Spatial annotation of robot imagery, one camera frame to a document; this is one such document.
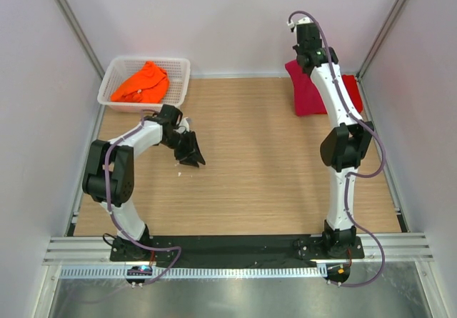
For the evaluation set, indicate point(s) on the orange t-shirt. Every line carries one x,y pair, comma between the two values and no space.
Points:
147,86

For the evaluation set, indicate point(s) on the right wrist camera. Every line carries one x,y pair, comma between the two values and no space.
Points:
293,25

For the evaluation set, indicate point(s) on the left aluminium corner post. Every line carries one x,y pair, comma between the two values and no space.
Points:
81,37

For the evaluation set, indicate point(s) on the white plastic basket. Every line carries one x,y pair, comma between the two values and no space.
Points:
122,67

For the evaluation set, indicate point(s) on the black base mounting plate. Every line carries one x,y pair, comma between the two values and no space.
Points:
249,252

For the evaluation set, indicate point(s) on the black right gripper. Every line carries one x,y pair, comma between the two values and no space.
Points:
295,48

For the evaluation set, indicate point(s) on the folded red t-shirt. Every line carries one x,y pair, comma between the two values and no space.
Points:
352,88

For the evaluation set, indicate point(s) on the magenta pink t-shirt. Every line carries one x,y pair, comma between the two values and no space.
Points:
306,98

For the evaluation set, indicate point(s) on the right aluminium corner post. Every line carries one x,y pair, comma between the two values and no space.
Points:
389,22

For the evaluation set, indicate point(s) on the white slotted cable duct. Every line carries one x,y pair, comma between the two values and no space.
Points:
144,272

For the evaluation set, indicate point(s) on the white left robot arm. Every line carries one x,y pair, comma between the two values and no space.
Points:
109,175

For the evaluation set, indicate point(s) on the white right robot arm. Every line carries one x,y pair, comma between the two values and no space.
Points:
346,144

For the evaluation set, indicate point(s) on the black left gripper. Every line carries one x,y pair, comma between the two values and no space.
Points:
191,155

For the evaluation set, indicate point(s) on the aluminium corner post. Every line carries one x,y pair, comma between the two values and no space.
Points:
389,22
81,37

